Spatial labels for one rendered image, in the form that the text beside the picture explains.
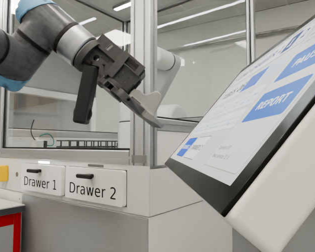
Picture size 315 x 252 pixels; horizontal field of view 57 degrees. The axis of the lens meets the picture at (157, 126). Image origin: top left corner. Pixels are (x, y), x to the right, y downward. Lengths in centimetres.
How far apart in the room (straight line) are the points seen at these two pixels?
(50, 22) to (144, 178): 49
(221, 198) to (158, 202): 68
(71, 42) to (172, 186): 57
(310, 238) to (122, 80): 40
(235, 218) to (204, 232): 97
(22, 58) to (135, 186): 49
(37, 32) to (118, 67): 17
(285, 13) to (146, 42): 353
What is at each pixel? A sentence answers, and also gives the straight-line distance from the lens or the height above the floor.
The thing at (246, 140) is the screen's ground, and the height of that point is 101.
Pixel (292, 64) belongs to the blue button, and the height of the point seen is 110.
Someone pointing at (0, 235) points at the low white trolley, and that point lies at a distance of 137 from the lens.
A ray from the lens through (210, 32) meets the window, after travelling 131.
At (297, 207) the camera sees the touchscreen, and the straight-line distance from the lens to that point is 22.
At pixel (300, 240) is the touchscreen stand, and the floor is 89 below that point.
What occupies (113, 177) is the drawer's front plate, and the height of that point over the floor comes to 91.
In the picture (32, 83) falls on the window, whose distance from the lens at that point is 142.
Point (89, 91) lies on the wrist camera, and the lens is 58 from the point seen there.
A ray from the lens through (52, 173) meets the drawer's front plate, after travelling 119.
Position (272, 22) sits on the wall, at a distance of 433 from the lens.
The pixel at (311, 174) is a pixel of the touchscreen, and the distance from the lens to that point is 23.
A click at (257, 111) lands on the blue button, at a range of 32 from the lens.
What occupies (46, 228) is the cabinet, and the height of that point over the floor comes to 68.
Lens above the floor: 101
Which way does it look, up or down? 4 degrees up
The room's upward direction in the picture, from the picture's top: straight up
